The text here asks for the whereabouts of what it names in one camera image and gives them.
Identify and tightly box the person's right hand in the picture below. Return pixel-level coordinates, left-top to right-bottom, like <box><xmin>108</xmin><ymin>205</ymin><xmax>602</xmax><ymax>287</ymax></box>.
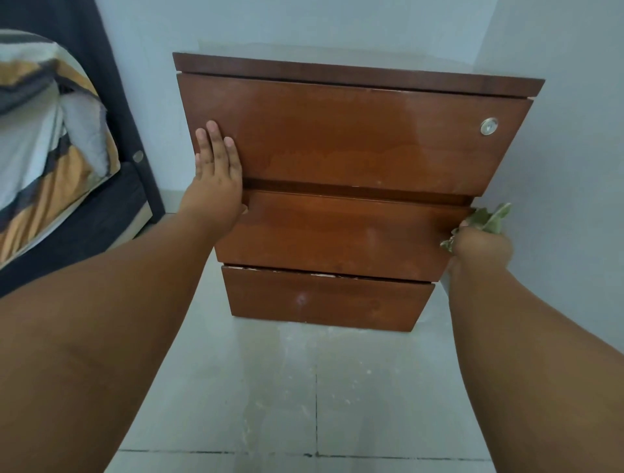
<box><xmin>447</xmin><ymin>219</ymin><xmax>514</xmax><ymax>275</ymax></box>

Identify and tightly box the dark blue bed frame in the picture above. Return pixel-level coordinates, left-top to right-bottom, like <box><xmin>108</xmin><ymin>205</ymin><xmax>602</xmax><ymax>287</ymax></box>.
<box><xmin>0</xmin><ymin>0</ymin><xmax>167</xmax><ymax>299</ymax></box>

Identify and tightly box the green cleaning cloth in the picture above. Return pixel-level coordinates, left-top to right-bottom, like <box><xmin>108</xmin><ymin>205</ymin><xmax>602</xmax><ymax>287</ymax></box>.
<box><xmin>440</xmin><ymin>203</ymin><xmax>513</xmax><ymax>254</ymax></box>

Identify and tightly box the person's left hand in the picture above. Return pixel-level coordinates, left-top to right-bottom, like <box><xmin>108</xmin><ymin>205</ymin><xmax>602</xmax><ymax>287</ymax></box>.
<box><xmin>178</xmin><ymin>121</ymin><xmax>248</xmax><ymax>236</ymax></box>

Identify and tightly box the person's left forearm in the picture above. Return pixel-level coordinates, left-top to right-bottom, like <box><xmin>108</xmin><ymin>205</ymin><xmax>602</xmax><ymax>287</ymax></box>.
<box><xmin>0</xmin><ymin>211</ymin><xmax>231</xmax><ymax>473</ymax></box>

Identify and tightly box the brown wooden drawer cabinet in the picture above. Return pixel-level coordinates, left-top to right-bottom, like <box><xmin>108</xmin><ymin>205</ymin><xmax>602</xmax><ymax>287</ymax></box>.
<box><xmin>173</xmin><ymin>46</ymin><xmax>546</xmax><ymax>333</ymax></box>

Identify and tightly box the person's right forearm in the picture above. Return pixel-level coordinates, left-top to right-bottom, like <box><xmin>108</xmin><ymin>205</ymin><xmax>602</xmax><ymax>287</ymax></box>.
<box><xmin>447</xmin><ymin>261</ymin><xmax>624</xmax><ymax>473</ymax></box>

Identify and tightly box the striped grey orange bedding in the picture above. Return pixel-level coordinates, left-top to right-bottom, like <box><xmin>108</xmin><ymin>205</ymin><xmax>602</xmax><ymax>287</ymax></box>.
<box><xmin>0</xmin><ymin>29</ymin><xmax>122</xmax><ymax>270</ymax></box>

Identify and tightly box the small wooden drawer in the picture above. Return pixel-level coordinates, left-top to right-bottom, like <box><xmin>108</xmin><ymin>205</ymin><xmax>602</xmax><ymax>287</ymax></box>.
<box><xmin>221</xmin><ymin>265</ymin><xmax>436</xmax><ymax>333</ymax></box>

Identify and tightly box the large wooden drawer with lock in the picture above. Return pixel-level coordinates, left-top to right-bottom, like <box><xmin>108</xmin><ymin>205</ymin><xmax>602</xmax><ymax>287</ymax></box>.
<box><xmin>176</xmin><ymin>72</ymin><xmax>533</xmax><ymax>197</ymax></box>

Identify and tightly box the medium wooden drawer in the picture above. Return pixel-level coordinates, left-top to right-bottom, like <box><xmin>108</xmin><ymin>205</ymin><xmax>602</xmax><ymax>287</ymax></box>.
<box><xmin>214</xmin><ymin>189</ymin><xmax>476</xmax><ymax>284</ymax></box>

